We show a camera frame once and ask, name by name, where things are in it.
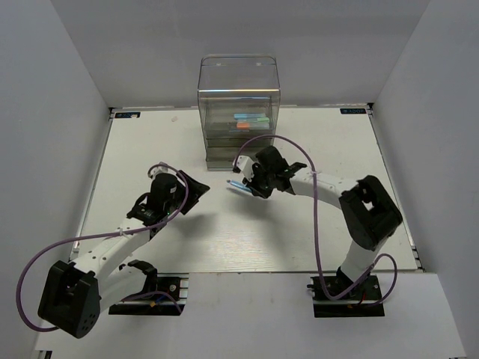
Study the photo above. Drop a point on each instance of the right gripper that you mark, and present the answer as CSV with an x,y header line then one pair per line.
x,y
254,185

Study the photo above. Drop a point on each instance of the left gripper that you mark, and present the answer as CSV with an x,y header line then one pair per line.
x,y
197,189

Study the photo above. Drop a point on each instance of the blue pen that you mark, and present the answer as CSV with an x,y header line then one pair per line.
x,y
238,185

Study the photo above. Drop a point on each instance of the orange cap highlighter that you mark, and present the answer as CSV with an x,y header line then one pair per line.
x,y
251,126

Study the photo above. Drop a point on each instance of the blue cap highlighter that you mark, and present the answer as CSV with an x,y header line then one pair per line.
x,y
246,116

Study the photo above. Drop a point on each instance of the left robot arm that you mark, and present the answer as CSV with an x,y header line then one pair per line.
x,y
77,292

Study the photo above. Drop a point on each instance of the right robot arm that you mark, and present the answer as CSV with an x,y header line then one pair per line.
x,y
370,214

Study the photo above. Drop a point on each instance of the clear plastic drawer organizer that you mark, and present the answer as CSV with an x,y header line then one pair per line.
x,y
231,84

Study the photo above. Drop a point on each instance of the right table label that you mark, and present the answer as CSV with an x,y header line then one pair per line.
x,y
353,111

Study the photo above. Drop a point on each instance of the table label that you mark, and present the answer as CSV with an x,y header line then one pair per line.
x,y
353,111
127,115

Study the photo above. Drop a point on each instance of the left table label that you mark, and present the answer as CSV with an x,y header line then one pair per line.
x,y
127,115

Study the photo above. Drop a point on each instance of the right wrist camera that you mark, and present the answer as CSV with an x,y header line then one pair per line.
x,y
244,165

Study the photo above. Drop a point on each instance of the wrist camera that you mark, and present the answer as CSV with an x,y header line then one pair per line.
x,y
244,165
159,172

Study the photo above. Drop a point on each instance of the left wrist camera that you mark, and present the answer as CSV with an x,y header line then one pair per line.
x,y
159,172

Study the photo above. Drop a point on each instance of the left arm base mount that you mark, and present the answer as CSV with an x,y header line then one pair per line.
x,y
167,297

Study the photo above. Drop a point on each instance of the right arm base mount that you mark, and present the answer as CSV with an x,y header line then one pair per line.
x,y
356,304

